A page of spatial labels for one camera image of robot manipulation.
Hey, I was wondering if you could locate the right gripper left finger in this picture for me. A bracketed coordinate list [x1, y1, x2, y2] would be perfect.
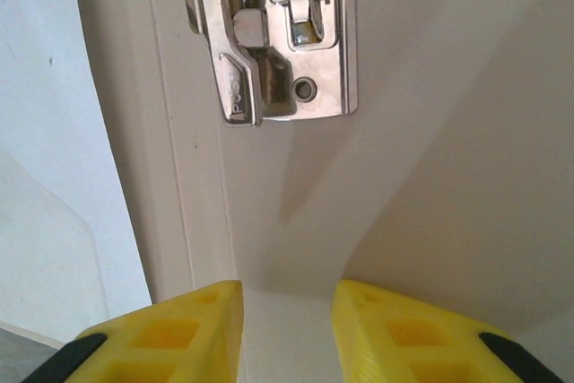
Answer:
[24, 279, 246, 383]

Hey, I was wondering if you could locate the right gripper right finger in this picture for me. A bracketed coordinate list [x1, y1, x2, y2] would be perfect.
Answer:
[330, 278, 566, 383]

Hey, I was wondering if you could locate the brown cardboard folder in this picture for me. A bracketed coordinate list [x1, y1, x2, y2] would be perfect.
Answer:
[71, 0, 574, 383]

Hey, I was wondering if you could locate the white paper sheet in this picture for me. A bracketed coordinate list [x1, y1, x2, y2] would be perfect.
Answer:
[0, 0, 152, 344]

